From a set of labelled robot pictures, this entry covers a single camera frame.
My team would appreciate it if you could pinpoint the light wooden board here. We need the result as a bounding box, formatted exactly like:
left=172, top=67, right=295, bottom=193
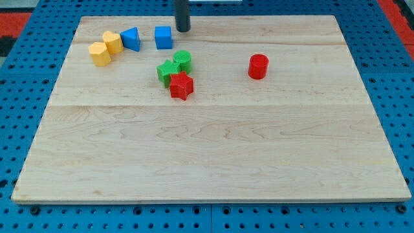
left=11, top=15, right=411, bottom=205

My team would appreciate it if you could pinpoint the red star block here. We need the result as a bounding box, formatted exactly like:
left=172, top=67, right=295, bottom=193
left=169, top=71, right=194, bottom=100

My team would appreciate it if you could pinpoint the green star block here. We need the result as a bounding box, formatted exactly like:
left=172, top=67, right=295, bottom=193
left=157, top=60, right=180, bottom=88

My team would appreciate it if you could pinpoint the green cylinder block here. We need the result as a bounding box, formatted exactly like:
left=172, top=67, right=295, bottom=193
left=173, top=50, right=192, bottom=74

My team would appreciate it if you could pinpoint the red cylinder block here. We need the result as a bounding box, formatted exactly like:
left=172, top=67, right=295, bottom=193
left=248, top=54, right=269, bottom=80

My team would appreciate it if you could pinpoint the blue cube block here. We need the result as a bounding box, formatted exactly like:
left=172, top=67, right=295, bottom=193
left=155, top=26, right=173, bottom=50

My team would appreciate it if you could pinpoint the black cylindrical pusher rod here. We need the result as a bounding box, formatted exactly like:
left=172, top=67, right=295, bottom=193
left=174, top=0, right=191, bottom=32

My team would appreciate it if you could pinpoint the blue triangle block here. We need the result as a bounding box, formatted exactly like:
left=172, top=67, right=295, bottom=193
left=120, top=27, right=140, bottom=52

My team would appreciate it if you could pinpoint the yellow heart block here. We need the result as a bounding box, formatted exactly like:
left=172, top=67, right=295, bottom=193
left=102, top=31, right=124, bottom=54

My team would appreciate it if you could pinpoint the yellow hexagon block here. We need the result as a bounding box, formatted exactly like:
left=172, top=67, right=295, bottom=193
left=88, top=42, right=111, bottom=67

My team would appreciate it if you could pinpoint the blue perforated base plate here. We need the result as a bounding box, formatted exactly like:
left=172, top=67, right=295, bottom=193
left=1, top=1, right=413, bottom=232

